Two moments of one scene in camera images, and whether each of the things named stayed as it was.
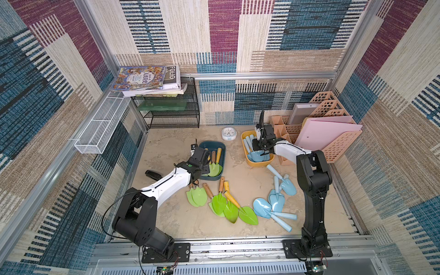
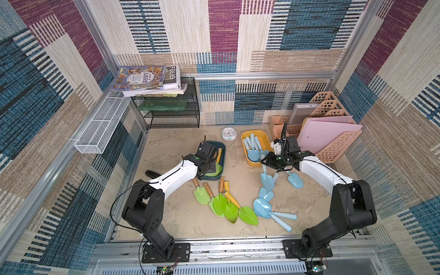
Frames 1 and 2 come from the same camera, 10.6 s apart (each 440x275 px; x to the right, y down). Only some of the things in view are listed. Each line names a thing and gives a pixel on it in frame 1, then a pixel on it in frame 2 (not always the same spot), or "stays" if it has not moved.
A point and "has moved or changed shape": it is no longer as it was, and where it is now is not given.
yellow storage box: [256, 164] stays
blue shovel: [276, 199] -> [267, 180]
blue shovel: [261, 203] -> [268, 195]
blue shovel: [250, 158] has moved or changed shape
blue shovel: [286, 185] has moved or changed shape
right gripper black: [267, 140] -> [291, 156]
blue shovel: [255, 156] stays
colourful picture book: [139, 78] stays
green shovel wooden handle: [200, 195] stays
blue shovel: [249, 143] has moved or changed shape
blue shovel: [265, 213] stays
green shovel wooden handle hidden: [206, 187] stays
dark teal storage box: [213, 145] stays
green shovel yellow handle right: [244, 212] stays
